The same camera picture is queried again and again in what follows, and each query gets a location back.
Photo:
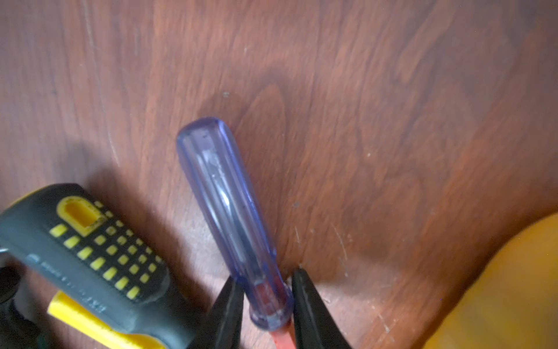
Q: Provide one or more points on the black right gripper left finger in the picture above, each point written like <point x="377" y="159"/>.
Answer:
<point x="222" y="326"/>

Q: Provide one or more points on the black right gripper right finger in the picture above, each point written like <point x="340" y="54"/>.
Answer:
<point x="313" y="324"/>

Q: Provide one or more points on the blue transparent red screwdriver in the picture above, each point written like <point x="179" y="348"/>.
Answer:
<point x="210" y="159"/>

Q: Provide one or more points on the green black screwdriver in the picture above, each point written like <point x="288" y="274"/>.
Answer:
<point x="17" y="331"/>

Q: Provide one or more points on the black yellow dotted screwdriver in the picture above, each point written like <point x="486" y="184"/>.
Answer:
<point x="74" y="241"/>

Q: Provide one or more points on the yellow plastic storage box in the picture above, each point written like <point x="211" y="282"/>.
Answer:
<point x="513" y="303"/>

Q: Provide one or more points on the yellow handled screwdriver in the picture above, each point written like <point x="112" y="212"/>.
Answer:
<point x="63" y="308"/>

